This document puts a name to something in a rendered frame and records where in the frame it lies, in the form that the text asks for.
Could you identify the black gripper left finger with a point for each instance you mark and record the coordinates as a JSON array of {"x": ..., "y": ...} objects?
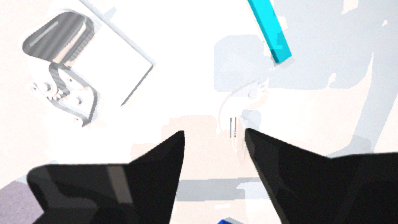
[{"x": 144, "y": 188}]

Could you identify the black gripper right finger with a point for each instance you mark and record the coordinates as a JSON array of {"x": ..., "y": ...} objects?
[{"x": 305, "y": 187}]

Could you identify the cyan long bar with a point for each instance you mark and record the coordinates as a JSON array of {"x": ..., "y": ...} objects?
[{"x": 271, "y": 29}]

